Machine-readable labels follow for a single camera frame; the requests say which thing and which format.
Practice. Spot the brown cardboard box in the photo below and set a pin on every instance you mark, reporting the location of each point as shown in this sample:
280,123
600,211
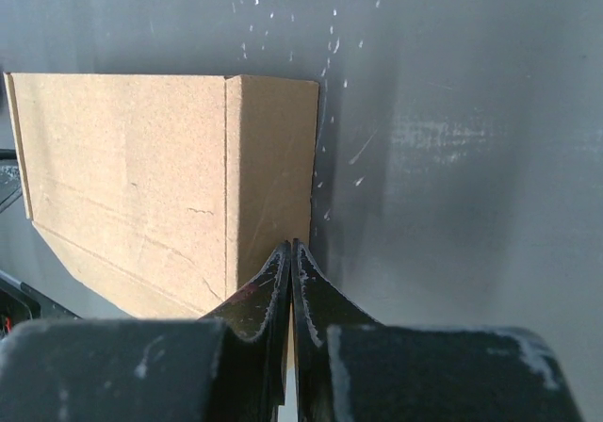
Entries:
162,193

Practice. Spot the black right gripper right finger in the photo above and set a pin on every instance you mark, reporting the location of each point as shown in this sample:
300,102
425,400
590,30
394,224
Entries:
351,367

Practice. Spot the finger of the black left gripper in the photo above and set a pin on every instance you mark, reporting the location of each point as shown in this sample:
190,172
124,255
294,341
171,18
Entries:
10,179

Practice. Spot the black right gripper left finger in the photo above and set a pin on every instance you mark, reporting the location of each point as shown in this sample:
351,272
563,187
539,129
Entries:
229,365

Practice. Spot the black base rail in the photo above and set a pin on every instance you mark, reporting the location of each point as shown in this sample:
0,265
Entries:
21,302

